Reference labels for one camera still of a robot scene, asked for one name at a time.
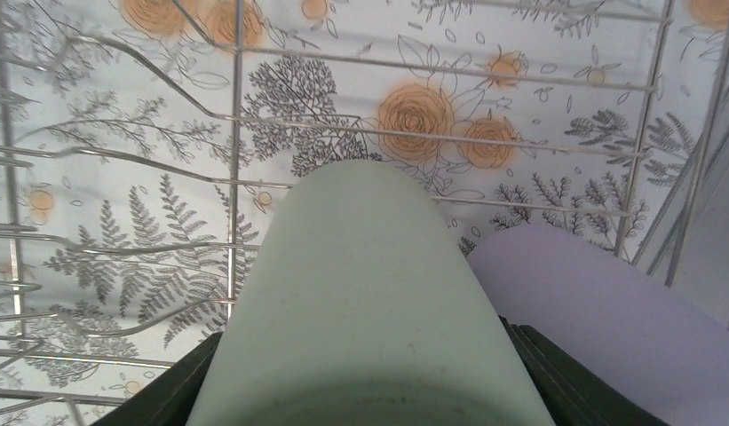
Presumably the metal wire dish rack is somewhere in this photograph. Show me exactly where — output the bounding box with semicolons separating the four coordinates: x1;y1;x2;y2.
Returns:
0;1;729;425

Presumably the floral tablecloth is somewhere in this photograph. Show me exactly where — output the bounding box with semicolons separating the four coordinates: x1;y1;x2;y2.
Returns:
0;1;729;425

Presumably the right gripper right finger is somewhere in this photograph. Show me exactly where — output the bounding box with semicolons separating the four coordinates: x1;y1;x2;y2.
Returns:
500;317;665;426

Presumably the lavender tumbler cup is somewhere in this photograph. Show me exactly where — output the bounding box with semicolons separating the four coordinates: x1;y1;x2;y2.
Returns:
467;225;729;425

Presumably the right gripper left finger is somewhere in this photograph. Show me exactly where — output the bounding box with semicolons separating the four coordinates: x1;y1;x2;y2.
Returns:
93;332;223;426

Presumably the mint green tumbler cup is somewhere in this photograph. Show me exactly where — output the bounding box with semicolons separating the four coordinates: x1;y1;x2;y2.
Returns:
188;160;552;425

